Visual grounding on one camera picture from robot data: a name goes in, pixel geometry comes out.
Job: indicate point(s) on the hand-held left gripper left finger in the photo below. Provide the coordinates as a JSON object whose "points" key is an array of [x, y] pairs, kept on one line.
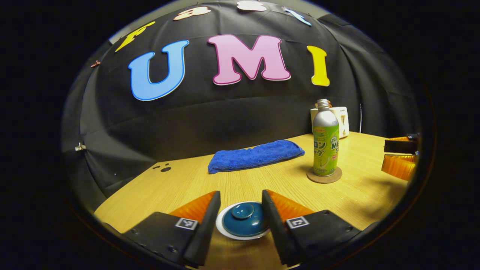
{"points": [[204, 232]]}

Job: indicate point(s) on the silver green label water bottle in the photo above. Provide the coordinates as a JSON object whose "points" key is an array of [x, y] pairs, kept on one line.
{"points": [[325, 146]]}

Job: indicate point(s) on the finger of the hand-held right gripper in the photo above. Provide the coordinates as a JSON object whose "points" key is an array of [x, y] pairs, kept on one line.
{"points": [[399, 146], [399, 167]]}

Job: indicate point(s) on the silver metal clip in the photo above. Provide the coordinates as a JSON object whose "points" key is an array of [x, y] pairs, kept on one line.
{"points": [[80, 147]]}

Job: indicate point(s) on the blue towel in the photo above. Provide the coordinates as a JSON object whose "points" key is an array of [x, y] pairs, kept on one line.
{"points": [[255, 155]]}

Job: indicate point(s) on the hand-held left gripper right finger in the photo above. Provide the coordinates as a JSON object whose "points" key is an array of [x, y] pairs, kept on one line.
{"points": [[275, 228]]}

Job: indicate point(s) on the round cork coaster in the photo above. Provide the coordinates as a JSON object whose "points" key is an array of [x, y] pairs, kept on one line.
{"points": [[324, 179]]}

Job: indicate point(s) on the black backdrop cloth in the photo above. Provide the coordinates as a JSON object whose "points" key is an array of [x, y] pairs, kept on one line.
{"points": [[225, 112]]}

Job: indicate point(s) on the white toaster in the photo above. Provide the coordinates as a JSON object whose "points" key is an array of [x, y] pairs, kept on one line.
{"points": [[344, 120]]}

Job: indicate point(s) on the teal teacup lid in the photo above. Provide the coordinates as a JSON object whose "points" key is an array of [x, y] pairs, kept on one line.
{"points": [[243, 223]]}

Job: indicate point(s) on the copper clip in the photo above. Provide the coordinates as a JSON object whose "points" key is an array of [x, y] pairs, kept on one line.
{"points": [[95, 63]]}

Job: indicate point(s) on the white teal teacup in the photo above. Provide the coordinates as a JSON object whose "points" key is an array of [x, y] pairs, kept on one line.
{"points": [[221, 230]]}

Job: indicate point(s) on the toast slice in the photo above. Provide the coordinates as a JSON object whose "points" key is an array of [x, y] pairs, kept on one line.
{"points": [[330, 103]]}

